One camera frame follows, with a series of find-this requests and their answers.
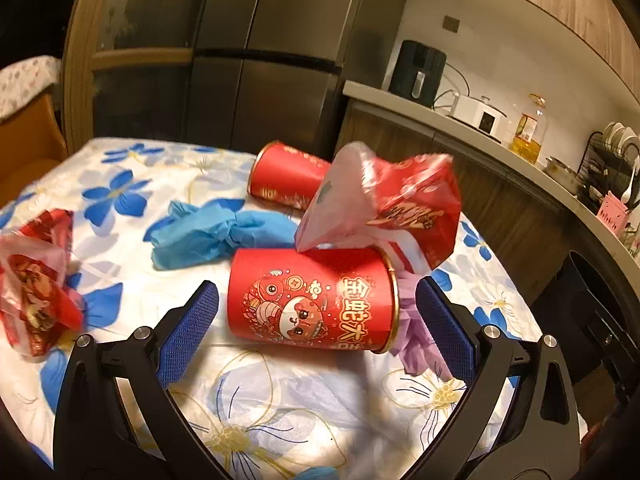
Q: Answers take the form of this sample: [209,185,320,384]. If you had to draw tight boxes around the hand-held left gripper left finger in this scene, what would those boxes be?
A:
[52,280,221,480]

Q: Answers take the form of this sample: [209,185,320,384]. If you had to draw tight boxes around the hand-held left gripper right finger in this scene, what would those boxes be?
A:
[402,277,581,480]

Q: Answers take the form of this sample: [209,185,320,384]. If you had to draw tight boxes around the blue rubber glove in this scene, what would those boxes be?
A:
[144,199,301,270]

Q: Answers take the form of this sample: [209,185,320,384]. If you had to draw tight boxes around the red printed paper cup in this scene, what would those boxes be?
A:
[247,141,333,211]
[227,246,403,355]

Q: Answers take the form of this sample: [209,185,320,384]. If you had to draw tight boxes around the red printed plastic bag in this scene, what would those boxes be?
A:
[295,141,462,271]

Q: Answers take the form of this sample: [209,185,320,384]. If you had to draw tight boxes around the black plastic bin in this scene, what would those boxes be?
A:
[532,250,640,401]

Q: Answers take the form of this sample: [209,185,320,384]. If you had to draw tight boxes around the red clear plastic bag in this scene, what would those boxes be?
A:
[0,208,86,358]

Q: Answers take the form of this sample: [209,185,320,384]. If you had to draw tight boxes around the blue floral tablecloth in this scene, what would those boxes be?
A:
[0,136,583,480]

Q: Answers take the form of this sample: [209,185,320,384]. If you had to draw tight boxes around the kitchen counter with wooden cabinets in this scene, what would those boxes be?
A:
[342,80,640,411]

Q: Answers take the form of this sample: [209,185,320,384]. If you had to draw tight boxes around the steel basin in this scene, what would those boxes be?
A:
[544,156,583,183]

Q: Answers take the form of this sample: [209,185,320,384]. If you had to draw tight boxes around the pink utensil holder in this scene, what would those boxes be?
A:
[597,191,633,236]

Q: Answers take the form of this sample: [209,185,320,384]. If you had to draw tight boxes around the cooking oil bottle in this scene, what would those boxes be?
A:
[510,94,548,166]

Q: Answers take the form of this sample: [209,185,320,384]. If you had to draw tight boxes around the white rice cooker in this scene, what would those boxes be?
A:
[451,94,508,136]

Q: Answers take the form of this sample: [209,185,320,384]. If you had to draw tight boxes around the black dish rack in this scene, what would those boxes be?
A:
[580,122,640,211]

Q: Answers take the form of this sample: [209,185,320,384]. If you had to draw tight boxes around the orange chair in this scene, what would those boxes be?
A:
[0,91,68,206]

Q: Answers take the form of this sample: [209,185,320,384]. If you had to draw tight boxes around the black air fryer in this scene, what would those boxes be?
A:
[389,40,447,107]

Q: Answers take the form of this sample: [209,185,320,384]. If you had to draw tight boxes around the floral printed cloth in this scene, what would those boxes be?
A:
[0,55,63,121]

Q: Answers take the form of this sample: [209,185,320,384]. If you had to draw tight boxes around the dark steel refrigerator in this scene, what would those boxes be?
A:
[187,0,416,153]

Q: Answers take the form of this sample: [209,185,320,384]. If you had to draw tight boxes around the wooden glass door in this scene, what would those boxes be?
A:
[62,0,201,148]

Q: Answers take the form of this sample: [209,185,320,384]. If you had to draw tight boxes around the black power cable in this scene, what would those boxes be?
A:
[432,62,473,111]

